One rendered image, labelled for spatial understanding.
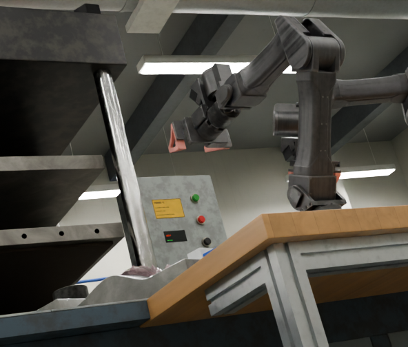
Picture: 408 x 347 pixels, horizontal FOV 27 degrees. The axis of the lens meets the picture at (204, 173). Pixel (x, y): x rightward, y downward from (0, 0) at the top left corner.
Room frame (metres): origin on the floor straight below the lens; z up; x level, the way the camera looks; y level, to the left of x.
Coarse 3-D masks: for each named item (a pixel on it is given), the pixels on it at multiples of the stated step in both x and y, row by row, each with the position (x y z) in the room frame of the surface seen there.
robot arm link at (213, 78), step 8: (216, 64) 1.62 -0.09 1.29; (224, 64) 1.64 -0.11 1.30; (208, 72) 1.64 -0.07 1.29; (216, 72) 1.63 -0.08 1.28; (224, 72) 1.63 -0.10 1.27; (208, 80) 1.65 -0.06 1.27; (216, 80) 1.64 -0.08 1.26; (224, 80) 1.63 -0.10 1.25; (208, 88) 1.65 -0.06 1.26; (216, 88) 1.64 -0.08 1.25; (224, 88) 1.57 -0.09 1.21; (208, 96) 1.66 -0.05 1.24; (216, 96) 1.61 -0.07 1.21; (224, 96) 1.58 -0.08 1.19; (224, 104) 1.60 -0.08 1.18
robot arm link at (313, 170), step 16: (320, 48) 1.37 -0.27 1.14; (336, 48) 1.39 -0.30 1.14; (320, 64) 1.39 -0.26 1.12; (336, 64) 1.40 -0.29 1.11; (304, 80) 1.40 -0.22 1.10; (320, 80) 1.40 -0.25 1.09; (304, 96) 1.43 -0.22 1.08; (320, 96) 1.41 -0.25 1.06; (304, 112) 1.44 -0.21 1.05; (320, 112) 1.43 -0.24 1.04; (304, 128) 1.45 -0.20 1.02; (320, 128) 1.44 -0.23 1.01; (304, 144) 1.46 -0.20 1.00; (320, 144) 1.45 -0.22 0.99; (304, 160) 1.47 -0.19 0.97; (320, 160) 1.46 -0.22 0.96; (304, 176) 1.47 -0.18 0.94; (320, 176) 1.47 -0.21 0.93; (320, 192) 1.49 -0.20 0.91
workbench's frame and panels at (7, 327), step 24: (72, 312) 1.41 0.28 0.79; (96, 312) 1.43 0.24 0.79; (120, 312) 1.46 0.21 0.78; (144, 312) 1.49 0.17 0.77; (264, 312) 1.69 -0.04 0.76; (336, 312) 1.79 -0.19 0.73; (360, 312) 1.82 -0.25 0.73; (384, 312) 1.86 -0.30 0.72; (0, 336) 1.34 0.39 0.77; (24, 336) 1.37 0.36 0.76; (48, 336) 1.41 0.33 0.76; (72, 336) 1.46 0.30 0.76; (96, 336) 1.48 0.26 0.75; (120, 336) 1.51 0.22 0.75; (144, 336) 1.53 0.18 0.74; (168, 336) 1.56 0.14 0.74; (192, 336) 1.59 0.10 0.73; (216, 336) 1.62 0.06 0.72; (240, 336) 1.65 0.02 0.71; (264, 336) 1.68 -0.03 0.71; (336, 336) 1.78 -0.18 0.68; (360, 336) 1.81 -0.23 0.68; (384, 336) 1.85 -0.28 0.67
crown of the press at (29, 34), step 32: (0, 32) 2.21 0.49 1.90; (32, 32) 2.26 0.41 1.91; (64, 32) 2.32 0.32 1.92; (96, 32) 2.39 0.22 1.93; (0, 64) 2.23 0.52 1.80; (32, 64) 2.28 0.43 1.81; (64, 64) 2.33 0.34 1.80; (96, 64) 2.38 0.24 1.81; (0, 96) 2.42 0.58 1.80; (32, 96) 2.48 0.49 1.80; (64, 96) 2.53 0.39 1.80; (96, 96) 2.60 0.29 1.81; (0, 128) 2.64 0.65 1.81; (32, 128) 2.70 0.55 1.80; (64, 128) 2.77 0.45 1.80
